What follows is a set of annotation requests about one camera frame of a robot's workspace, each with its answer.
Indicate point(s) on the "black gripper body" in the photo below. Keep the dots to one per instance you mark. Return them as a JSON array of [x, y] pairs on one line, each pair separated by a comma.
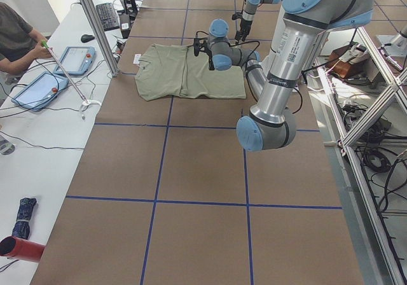
[[210, 58], [245, 25]]

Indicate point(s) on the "olive green long-sleeve shirt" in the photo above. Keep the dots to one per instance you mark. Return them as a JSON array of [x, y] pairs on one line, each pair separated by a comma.
[[174, 70]]

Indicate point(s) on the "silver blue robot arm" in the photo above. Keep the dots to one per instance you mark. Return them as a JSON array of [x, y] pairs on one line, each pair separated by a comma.
[[270, 124], [246, 17]]

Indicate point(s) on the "white paper hang tag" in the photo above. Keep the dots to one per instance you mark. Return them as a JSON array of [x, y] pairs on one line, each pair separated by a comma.
[[137, 57]]

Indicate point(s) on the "black computer keyboard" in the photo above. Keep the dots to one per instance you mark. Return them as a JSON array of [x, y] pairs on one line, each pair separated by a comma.
[[107, 16]]

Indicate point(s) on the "black computer mouse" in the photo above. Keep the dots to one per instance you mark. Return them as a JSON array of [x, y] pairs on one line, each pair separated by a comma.
[[87, 38]]

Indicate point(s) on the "long metal grabber stick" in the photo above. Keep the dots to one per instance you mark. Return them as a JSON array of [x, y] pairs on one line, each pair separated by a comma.
[[85, 102]]

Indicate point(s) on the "far blue teach pendant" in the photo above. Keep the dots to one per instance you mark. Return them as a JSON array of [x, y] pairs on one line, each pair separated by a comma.
[[77, 60]]

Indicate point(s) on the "blue teach pendant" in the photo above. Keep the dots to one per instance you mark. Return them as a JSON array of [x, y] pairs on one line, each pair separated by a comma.
[[77, 60], [40, 92]]

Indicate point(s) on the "near blue teach pendant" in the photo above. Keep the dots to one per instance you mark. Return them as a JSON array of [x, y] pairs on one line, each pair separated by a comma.
[[40, 92]]

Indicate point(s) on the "seated person in olive shirt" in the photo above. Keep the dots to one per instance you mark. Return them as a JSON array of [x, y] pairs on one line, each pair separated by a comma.
[[21, 44]]

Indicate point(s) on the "folded dark blue umbrella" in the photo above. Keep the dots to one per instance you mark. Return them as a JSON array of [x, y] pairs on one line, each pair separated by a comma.
[[21, 228]]

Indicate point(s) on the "red cylinder tube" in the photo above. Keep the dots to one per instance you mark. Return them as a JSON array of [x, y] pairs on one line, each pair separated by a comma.
[[21, 249]]

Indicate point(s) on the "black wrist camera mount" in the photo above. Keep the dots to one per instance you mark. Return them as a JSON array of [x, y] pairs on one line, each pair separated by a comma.
[[199, 45]]

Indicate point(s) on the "aluminium frame post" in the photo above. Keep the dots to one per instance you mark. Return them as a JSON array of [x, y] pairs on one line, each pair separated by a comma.
[[95, 24]]

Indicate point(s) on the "aluminium side frame rail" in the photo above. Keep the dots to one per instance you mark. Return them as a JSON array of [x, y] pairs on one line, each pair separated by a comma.
[[392, 92]]

